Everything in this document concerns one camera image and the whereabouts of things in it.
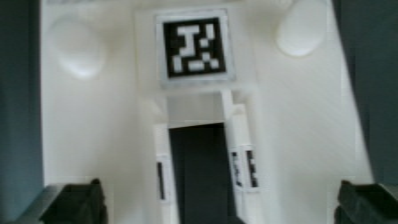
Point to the white chair seat piece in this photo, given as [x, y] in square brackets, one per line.
[195, 63]

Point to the white chair back piece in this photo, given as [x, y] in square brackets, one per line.
[98, 129]

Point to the white chair leg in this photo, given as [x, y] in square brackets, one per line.
[165, 176]
[242, 162]

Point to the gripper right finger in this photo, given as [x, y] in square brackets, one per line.
[366, 204]

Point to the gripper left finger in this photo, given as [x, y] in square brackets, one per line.
[69, 204]

